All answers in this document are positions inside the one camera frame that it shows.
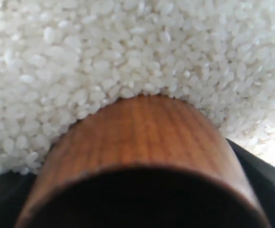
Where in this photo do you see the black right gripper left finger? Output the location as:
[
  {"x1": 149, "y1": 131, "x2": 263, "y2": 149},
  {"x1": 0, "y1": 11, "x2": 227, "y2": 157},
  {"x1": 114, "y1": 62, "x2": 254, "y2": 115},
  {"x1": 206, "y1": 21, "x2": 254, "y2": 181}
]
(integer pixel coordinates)
[{"x1": 0, "y1": 172, "x2": 36, "y2": 228}]

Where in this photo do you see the brown wooden cup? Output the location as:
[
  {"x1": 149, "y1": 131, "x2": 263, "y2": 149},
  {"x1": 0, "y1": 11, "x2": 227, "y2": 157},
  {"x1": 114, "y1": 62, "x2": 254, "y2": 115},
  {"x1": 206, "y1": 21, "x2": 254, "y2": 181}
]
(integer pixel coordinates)
[{"x1": 15, "y1": 95, "x2": 270, "y2": 228}]

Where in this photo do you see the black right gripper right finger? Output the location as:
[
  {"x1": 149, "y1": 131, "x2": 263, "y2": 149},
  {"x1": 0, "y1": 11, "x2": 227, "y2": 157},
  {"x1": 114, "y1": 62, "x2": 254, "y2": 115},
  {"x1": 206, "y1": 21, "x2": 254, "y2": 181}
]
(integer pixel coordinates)
[{"x1": 228, "y1": 140, "x2": 275, "y2": 228}]

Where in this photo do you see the rice pile in tray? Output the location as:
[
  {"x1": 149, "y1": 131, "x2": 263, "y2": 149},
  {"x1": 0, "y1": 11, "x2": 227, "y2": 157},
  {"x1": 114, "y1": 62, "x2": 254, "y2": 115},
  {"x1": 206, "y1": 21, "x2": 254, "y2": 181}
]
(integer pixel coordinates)
[{"x1": 0, "y1": 0, "x2": 275, "y2": 174}]

